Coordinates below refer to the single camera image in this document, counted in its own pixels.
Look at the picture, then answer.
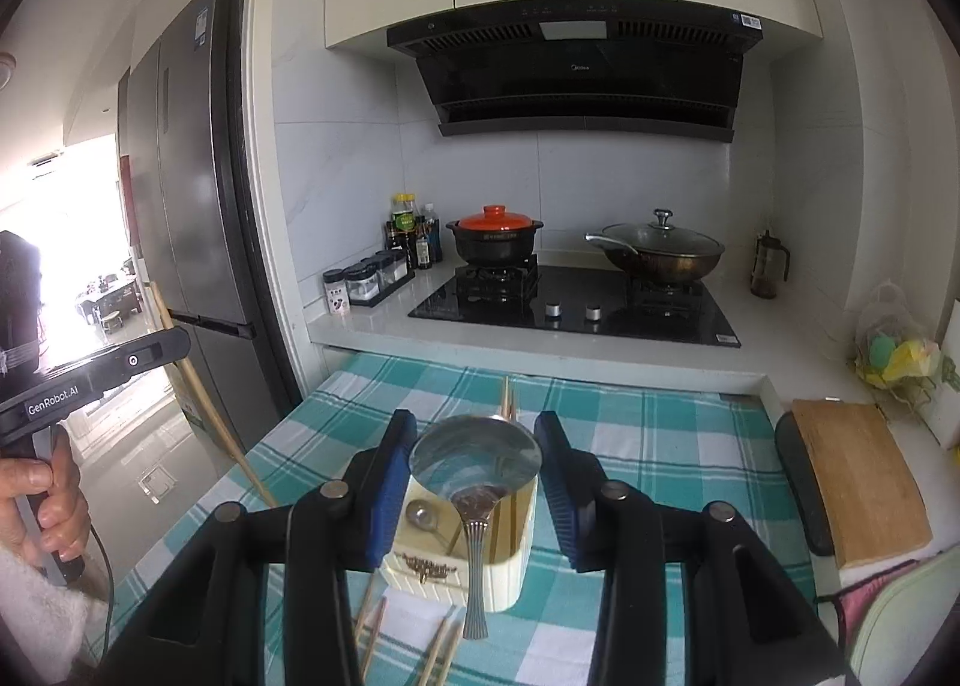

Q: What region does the dark wok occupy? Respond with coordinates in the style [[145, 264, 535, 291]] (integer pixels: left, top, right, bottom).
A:
[[585, 228, 727, 286]]

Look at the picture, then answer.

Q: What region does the black clay pot red lid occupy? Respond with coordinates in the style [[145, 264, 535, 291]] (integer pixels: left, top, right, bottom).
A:
[[446, 204, 547, 265]]

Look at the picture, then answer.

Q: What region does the teal checked tablecloth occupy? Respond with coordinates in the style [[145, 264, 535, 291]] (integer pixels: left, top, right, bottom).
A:
[[97, 352, 826, 686]]

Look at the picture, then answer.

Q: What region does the white spice jar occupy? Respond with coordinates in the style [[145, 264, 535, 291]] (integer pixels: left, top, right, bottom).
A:
[[322, 269, 352, 316]]

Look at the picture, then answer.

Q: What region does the distant dining furniture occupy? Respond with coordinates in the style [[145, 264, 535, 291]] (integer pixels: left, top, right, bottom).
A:
[[75, 272, 140, 336]]

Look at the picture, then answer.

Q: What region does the red hanging cloth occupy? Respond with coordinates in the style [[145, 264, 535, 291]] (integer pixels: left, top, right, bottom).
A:
[[118, 157, 137, 259]]

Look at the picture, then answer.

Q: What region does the yellow cap sauce bottle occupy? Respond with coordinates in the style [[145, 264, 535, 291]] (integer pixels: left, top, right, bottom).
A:
[[390, 192, 419, 241]]

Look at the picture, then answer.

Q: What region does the dark door frame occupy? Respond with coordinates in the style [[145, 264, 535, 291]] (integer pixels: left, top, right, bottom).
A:
[[210, 0, 305, 424]]

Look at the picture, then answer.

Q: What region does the glass wok lid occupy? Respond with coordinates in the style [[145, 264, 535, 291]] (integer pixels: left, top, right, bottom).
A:
[[600, 209, 725, 259]]

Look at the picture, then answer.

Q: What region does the black gas stove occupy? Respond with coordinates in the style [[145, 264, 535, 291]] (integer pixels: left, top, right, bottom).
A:
[[407, 254, 742, 349]]

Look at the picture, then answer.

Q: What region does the plastic bag of sponges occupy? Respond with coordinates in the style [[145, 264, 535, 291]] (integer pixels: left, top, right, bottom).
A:
[[851, 281, 960, 394]]

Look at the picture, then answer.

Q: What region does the person's left hand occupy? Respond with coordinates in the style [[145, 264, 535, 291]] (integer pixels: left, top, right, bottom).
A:
[[0, 431, 92, 567]]

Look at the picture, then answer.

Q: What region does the black range hood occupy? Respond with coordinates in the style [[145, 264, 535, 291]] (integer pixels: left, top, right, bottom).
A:
[[386, 7, 766, 143]]

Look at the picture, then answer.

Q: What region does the group of condiment jars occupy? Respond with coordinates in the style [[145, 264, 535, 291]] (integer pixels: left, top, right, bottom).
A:
[[345, 251, 417, 308]]

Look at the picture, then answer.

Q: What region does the person's left forearm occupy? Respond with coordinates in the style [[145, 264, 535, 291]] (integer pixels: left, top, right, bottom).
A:
[[0, 543, 110, 686]]

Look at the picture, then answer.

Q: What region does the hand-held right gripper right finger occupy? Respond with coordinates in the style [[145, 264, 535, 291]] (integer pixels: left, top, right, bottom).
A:
[[532, 411, 863, 686]]

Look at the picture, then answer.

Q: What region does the glass french press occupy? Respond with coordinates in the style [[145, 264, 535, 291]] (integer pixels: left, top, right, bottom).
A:
[[750, 230, 790, 301]]

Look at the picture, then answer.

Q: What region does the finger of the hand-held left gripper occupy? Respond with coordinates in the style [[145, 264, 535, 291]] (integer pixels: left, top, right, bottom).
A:
[[101, 326, 193, 381]]

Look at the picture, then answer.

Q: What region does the wooden cutting board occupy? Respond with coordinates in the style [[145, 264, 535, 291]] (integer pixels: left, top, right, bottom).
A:
[[791, 399, 935, 571]]

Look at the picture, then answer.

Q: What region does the grey refrigerator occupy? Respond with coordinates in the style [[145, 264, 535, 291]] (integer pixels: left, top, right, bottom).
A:
[[116, 0, 256, 338]]

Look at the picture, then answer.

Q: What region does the light green cutting board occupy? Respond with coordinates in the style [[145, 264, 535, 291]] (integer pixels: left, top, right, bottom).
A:
[[847, 547, 960, 686]]

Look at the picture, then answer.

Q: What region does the pink cloth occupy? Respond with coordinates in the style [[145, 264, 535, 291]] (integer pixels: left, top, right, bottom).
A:
[[834, 558, 920, 649]]

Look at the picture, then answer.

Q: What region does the cream utensil box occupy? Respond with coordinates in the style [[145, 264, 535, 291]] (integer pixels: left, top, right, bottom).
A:
[[379, 465, 541, 613]]

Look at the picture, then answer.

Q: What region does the steel spoon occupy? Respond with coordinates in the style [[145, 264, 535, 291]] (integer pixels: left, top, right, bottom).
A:
[[410, 414, 543, 642], [405, 498, 460, 556]]

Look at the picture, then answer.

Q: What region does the black cable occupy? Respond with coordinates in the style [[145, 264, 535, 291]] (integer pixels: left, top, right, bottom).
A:
[[86, 532, 117, 661]]

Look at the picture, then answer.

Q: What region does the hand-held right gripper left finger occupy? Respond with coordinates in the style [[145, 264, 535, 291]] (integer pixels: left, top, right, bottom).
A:
[[97, 408, 419, 686]]

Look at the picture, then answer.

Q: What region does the dark soy sauce bottle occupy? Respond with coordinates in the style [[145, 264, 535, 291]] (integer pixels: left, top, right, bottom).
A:
[[414, 203, 440, 271]]

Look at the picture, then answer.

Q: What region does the black oblong holder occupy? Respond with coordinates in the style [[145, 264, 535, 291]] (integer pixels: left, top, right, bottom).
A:
[[775, 412, 837, 558]]

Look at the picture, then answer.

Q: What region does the wooden chopstick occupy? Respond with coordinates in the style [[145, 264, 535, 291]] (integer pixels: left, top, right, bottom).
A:
[[361, 596, 388, 682], [437, 621, 464, 686], [148, 279, 278, 508], [501, 386, 521, 553], [415, 613, 452, 686], [353, 571, 377, 640]]

